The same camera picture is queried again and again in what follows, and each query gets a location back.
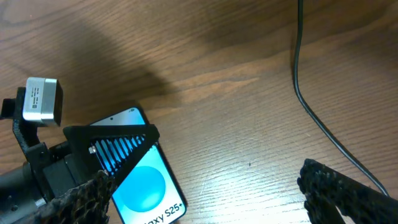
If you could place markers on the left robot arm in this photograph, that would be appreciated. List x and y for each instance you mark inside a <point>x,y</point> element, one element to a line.
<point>12,211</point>

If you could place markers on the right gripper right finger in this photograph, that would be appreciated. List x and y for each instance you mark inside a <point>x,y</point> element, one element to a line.
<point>330,196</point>

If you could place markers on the blue Galaxy smartphone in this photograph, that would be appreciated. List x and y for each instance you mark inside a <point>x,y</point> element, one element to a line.
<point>150,193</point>

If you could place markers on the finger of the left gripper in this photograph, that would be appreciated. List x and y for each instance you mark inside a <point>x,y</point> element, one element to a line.
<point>112,149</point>

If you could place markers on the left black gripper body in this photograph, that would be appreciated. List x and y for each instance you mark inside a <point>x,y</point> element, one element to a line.
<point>45,175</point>

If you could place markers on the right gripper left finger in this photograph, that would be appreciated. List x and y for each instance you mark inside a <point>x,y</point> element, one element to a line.
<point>85,204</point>

